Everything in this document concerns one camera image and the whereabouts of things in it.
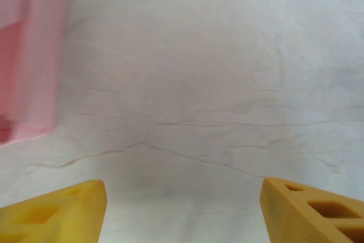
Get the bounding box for pink paper box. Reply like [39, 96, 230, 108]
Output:
[0, 0, 69, 147]

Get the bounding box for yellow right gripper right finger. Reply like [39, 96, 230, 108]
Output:
[260, 176, 364, 243]

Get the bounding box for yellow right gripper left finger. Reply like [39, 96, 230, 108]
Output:
[0, 179, 107, 243]

